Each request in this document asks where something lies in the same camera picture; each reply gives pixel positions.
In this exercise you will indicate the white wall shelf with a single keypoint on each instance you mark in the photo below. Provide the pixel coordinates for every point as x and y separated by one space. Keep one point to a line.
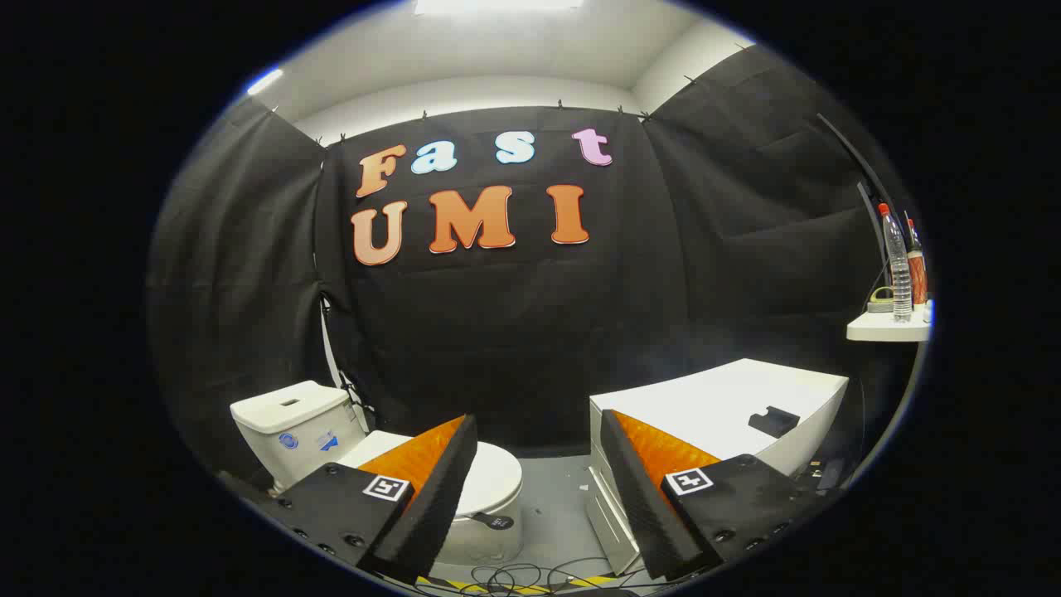
887 329

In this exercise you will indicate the small ceiling light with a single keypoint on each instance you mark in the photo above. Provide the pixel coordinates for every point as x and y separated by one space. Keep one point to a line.
265 81

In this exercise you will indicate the white ribbed cabinet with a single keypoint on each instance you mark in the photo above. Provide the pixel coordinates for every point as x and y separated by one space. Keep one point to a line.
713 402

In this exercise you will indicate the white ceramic toilet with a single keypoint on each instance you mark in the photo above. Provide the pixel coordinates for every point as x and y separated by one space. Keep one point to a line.
290 423

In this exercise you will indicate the red-labelled bottle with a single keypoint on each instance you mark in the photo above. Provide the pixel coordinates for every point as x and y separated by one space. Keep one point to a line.
917 278

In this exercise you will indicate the clear red-capped water bottle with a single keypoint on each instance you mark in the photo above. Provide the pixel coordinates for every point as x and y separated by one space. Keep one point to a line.
898 265

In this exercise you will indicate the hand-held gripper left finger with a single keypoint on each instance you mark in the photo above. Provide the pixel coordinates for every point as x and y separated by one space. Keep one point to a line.
431 506

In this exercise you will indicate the white toilet lid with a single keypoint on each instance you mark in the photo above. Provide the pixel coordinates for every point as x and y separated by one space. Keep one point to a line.
496 477

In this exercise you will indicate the small black flat object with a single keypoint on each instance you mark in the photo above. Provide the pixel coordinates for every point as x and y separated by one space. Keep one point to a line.
773 421

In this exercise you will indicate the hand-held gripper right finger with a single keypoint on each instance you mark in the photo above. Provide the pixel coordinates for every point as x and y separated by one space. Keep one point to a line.
642 506

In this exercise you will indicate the rectangular ceiling light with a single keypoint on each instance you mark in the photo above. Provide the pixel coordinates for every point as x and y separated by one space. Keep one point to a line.
497 5

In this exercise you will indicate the black backdrop cloth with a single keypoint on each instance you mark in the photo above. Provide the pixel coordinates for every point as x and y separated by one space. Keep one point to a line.
497 332

